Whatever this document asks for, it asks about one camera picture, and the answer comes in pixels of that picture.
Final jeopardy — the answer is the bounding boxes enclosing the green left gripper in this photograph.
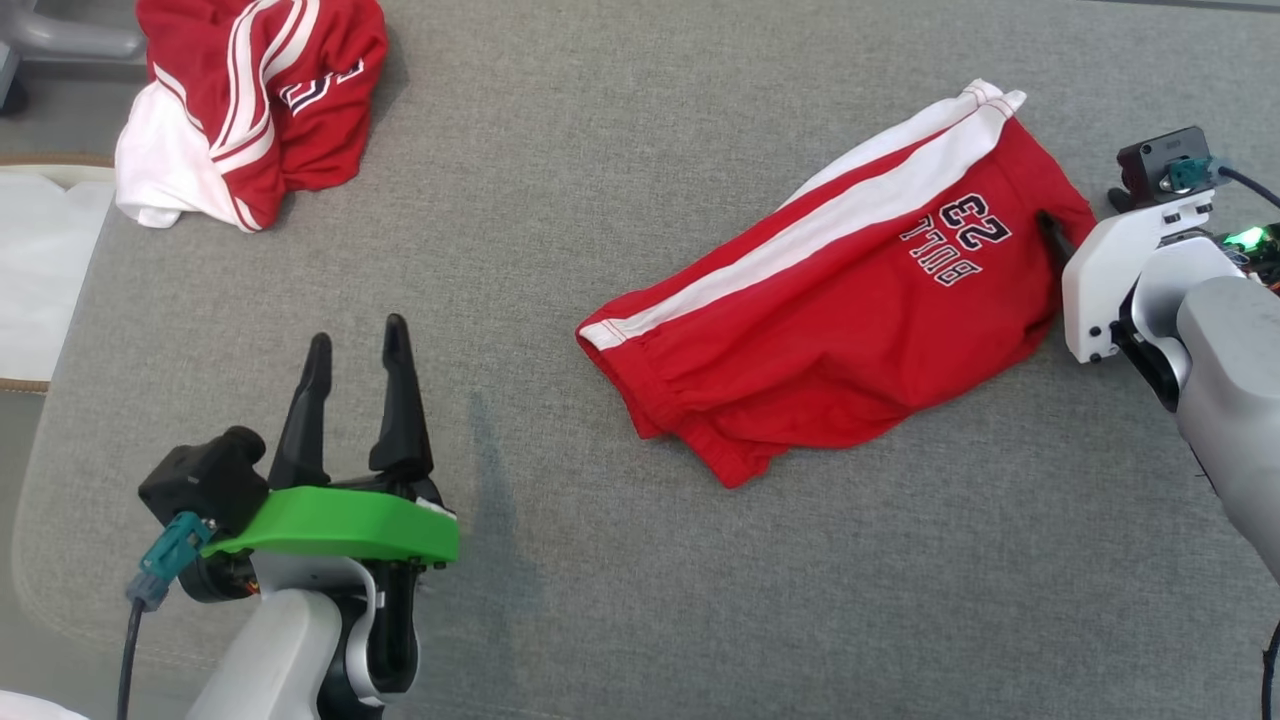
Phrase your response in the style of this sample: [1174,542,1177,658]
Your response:
[200,314,462,567]

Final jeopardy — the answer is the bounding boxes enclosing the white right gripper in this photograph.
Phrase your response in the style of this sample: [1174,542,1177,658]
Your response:
[1038,190,1216,364]

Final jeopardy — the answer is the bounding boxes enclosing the red shorts with white stripe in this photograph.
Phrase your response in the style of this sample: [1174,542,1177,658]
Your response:
[576,79,1099,490]

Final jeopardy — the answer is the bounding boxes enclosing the red and white shirt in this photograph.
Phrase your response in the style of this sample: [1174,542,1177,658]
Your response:
[114,0,390,234]

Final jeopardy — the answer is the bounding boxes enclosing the white fabric laundry basket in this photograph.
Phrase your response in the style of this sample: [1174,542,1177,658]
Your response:
[0,158,119,397]

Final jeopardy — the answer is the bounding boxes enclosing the grey furniture leg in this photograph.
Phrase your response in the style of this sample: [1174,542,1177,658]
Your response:
[0,0,149,114]

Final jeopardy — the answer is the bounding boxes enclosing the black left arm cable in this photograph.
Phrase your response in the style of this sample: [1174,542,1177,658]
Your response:
[116,511,217,720]

